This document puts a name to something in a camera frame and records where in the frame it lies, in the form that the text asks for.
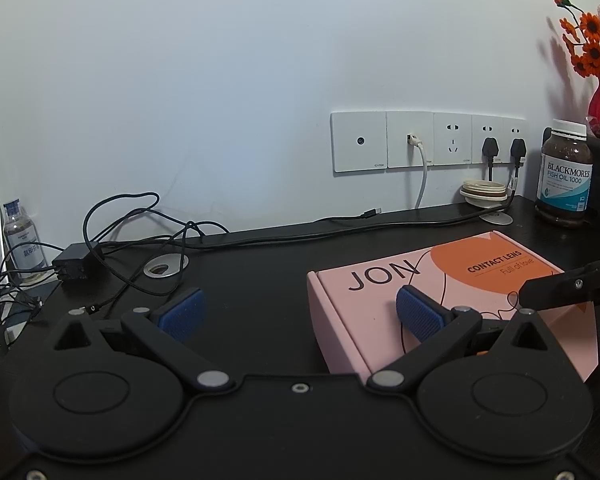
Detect brown supplement bottle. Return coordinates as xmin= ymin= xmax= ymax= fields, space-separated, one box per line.
xmin=535 ymin=119 xmax=594 ymax=229

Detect thin black usb cable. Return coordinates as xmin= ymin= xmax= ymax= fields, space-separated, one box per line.
xmin=312 ymin=206 xmax=384 ymax=224

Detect black desktop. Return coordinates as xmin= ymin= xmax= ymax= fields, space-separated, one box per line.
xmin=0 ymin=192 xmax=600 ymax=396

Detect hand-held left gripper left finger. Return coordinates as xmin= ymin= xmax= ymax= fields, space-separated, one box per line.
xmin=52 ymin=287 xmax=233 ymax=395

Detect metal desk grommet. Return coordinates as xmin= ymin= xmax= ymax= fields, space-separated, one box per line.
xmin=143 ymin=254 xmax=190 ymax=279

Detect black power adapter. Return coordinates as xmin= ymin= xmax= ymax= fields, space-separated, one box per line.
xmin=52 ymin=241 xmax=103 ymax=285

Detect black plug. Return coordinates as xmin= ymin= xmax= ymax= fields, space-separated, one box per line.
xmin=507 ymin=138 xmax=528 ymax=196
xmin=481 ymin=137 xmax=501 ymax=181

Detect orange artificial flowers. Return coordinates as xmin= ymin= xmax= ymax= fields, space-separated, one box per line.
xmin=554 ymin=0 xmax=600 ymax=79

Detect white wall socket panel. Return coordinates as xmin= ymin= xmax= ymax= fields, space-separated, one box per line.
xmin=331 ymin=110 xmax=528 ymax=174

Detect pink cardboard box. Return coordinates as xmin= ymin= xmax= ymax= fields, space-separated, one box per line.
xmin=307 ymin=231 xmax=600 ymax=383

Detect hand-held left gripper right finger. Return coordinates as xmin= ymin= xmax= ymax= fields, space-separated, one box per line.
xmin=367 ymin=285 xmax=561 ymax=393

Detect white charging cable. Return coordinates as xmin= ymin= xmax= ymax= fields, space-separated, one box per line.
xmin=407 ymin=134 xmax=429 ymax=211

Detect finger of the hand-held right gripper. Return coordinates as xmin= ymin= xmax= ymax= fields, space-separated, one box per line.
xmin=517 ymin=257 xmax=600 ymax=311

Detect black power cable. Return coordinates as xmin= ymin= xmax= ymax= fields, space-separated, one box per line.
xmin=100 ymin=192 xmax=518 ymax=252

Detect clear labelled bottle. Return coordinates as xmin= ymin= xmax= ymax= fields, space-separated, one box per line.
xmin=2 ymin=199 xmax=48 ymax=281

